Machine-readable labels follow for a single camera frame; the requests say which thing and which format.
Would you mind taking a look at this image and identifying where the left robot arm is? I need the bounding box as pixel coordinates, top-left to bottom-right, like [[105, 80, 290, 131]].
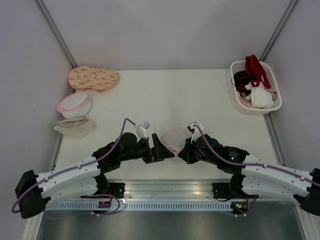
[[11, 132, 174, 219]]

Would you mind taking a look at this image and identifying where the aluminium corner post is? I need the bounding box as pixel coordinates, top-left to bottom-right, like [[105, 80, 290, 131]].
[[259, 0, 300, 62], [34, 0, 78, 68]]

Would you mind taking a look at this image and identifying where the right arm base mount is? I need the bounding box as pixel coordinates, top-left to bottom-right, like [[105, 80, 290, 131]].
[[211, 182, 255, 202]]

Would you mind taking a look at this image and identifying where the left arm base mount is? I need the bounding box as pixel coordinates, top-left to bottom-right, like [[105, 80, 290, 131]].
[[80, 182, 126, 199]]

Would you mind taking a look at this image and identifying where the black bra in basket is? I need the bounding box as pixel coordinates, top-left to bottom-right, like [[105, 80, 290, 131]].
[[233, 70, 253, 97]]

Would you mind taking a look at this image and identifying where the red bra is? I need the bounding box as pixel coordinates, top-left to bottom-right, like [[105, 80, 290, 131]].
[[231, 55, 277, 100]]

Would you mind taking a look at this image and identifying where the right aluminium corner post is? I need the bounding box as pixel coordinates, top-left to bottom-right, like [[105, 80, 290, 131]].
[[259, 0, 300, 62]]

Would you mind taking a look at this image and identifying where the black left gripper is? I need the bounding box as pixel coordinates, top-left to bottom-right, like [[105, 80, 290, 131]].
[[120, 133, 174, 164]]

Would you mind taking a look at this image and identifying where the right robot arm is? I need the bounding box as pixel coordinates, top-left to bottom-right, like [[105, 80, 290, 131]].
[[178, 134, 320, 216]]

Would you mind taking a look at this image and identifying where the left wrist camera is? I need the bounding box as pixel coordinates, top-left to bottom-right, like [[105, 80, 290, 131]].
[[134, 121, 151, 139]]

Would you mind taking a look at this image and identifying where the white slotted cable duct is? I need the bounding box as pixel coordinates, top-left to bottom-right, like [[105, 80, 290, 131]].
[[46, 200, 232, 212]]

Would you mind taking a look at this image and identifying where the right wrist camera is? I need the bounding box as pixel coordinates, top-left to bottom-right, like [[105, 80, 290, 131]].
[[187, 122, 204, 144]]

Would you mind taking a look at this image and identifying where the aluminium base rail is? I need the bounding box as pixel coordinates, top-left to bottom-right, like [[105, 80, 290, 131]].
[[34, 178, 307, 201]]

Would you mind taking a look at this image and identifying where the small white mesh laundry bag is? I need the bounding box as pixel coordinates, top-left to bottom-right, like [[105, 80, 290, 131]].
[[56, 92, 93, 119]]

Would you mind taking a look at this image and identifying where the white bra in basket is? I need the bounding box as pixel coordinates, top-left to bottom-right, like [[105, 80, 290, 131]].
[[245, 83, 274, 109]]

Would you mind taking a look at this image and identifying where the peach floral bra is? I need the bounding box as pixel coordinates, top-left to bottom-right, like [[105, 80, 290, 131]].
[[67, 65, 120, 93]]

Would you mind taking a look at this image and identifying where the left aluminium corner post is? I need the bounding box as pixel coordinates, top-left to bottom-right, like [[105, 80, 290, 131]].
[[34, 0, 78, 68]]

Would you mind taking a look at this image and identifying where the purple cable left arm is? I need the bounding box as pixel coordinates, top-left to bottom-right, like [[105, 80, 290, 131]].
[[11, 117, 141, 221]]

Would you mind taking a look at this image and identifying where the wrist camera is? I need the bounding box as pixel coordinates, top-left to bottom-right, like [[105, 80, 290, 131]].
[[134, 121, 151, 139], [187, 122, 204, 144]]

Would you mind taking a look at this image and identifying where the white mesh laundry bag pink zipper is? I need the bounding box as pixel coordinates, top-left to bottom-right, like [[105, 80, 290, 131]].
[[164, 128, 190, 154]]

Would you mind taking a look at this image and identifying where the pink garment in basket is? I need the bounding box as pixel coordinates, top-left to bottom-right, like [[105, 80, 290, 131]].
[[237, 92, 254, 108]]

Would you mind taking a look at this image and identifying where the white plastic basket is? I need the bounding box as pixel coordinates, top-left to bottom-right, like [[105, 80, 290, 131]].
[[230, 60, 283, 115]]

